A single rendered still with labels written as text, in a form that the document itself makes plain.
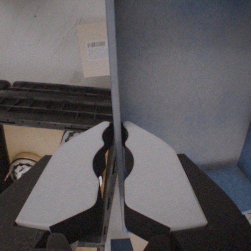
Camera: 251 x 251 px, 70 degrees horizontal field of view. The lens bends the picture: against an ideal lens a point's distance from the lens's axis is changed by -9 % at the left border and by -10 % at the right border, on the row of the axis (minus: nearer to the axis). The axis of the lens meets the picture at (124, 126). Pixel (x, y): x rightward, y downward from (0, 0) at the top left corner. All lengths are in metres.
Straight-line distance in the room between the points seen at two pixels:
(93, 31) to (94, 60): 0.06
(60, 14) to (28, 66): 0.16
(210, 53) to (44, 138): 0.41
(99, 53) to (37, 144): 0.26
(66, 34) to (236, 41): 0.43
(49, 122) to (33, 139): 0.16
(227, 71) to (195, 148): 0.08
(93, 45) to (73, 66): 0.11
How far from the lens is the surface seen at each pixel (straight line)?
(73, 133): 0.43
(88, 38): 0.46
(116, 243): 1.06
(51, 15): 0.55
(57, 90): 0.51
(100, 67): 0.46
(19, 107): 0.43
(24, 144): 0.53
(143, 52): 0.16
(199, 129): 0.21
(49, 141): 0.50
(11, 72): 0.61
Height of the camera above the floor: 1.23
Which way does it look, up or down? 61 degrees down
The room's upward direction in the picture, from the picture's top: 172 degrees clockwise
